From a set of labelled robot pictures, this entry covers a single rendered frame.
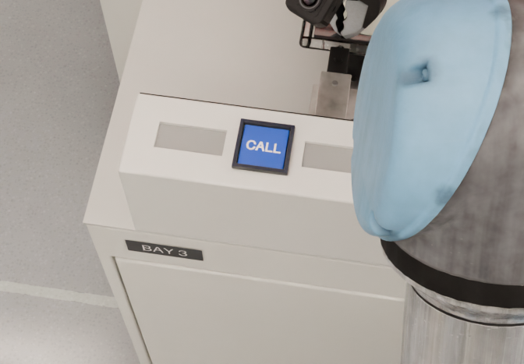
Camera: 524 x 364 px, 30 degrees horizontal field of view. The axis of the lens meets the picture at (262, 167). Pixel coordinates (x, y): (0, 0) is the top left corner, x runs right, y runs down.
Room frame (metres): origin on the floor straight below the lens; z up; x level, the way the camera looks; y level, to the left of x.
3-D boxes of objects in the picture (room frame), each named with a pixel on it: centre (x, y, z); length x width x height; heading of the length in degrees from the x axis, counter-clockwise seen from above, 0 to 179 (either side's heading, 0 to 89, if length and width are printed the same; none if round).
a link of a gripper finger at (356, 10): (0.67, -0.12, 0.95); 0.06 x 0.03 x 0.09; 143
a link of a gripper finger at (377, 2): (0.65, -0.11, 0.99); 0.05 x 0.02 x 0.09; 53
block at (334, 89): (0.57, -0.08, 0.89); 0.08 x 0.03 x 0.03; 170
